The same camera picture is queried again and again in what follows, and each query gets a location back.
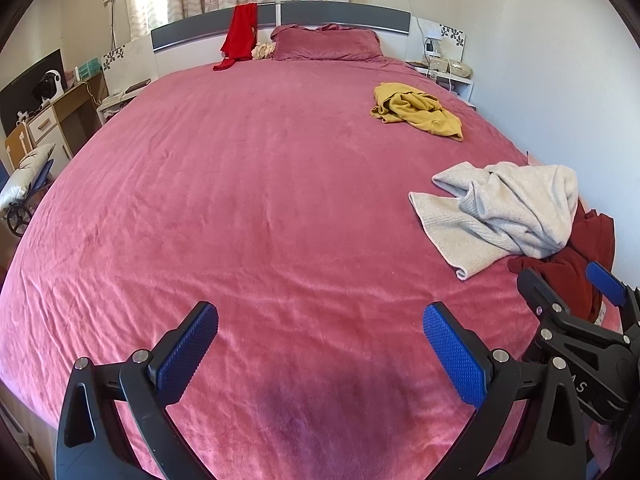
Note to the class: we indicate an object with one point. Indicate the teal box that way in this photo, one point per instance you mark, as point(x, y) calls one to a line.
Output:
point(90, 69)

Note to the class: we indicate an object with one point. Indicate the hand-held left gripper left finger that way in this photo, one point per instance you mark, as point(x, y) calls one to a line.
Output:
point(187, 350)

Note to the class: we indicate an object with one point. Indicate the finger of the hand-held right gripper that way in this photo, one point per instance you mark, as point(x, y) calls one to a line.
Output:
point(607, 282)
point(537, 290)

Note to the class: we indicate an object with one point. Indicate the dark red garment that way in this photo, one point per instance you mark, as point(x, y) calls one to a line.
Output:
point(590, 240)

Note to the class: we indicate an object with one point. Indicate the wooden desk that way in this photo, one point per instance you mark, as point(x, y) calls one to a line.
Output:
point(80, 110)

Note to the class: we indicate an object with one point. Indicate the cream knit sweater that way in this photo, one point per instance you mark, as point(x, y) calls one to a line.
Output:
point(510, 210)

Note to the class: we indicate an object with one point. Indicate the bright red garment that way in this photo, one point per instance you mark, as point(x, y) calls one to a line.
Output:
point(240, 35)

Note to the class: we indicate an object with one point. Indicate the beige box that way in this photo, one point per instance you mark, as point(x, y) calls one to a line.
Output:
point(450, 66)

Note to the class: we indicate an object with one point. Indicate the cream fluffy toy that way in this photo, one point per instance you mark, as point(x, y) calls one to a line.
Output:
point(262, 51)

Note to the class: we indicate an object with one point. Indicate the yellow garment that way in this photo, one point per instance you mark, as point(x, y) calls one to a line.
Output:
point(425, 110)

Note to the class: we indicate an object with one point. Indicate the black monitor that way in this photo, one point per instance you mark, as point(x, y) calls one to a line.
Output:
point(20, 90)

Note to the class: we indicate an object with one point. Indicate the white flowered panel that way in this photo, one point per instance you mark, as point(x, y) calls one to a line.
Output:
point(135, 60)
point(452, 35)

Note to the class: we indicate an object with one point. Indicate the grey and white headboard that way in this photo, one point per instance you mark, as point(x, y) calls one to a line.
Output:
point(350, 15)

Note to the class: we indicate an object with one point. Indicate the white desk fan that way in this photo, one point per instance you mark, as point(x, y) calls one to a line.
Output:
point(52, 85)

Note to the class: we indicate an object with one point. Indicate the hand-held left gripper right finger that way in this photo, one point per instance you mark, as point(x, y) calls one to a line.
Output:
point(455, 355)

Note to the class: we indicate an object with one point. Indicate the pink bed blanket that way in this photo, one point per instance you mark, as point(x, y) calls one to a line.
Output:
point(250, 210)

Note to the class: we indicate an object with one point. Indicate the pink pillow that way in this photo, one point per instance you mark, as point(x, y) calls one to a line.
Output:
point(325, 42)

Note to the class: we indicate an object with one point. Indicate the blue chair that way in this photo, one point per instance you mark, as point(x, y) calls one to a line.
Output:
point(35, 185)

